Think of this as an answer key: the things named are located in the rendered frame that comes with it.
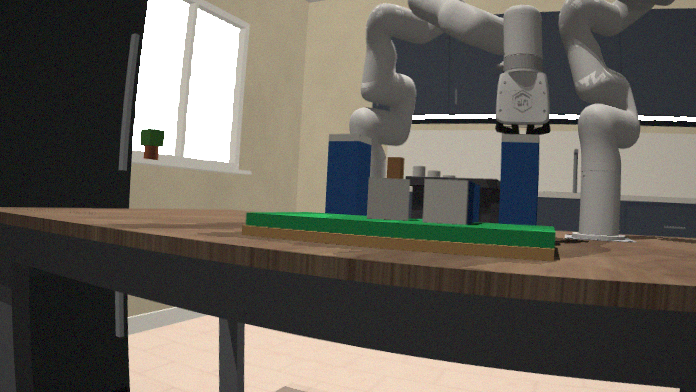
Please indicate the grey crate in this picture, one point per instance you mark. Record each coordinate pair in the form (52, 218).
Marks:
(489, 197)

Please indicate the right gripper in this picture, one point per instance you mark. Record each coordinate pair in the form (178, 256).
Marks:
(523, 98)

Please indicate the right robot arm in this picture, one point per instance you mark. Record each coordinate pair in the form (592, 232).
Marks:
(522, 39)

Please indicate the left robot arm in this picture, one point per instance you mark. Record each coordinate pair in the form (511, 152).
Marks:
(599, 125)

